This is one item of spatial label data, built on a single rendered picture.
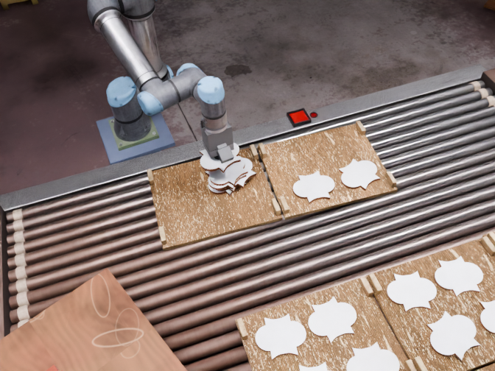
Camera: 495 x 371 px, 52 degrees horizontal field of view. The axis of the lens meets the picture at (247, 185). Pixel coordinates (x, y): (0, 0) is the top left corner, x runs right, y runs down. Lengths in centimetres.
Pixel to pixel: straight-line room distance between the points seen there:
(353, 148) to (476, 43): 248
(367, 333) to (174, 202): 77
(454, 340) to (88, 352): 99
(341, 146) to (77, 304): 107
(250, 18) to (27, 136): 198
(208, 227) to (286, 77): 219
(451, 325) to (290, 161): 78
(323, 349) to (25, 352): 80
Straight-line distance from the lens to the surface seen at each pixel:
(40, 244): 187
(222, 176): 177
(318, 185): 179
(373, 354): 150
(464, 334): 159
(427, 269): 167
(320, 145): 194
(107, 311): 150
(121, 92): 198
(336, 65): 387
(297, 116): 206
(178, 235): 171
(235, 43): 410
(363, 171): 185
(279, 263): 165
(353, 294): 158
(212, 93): 148
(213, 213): 174
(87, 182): 197
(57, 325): 153
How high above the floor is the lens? 233
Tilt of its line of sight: 50 degrees down
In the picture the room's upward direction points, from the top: 5 degrees counter-clockwise
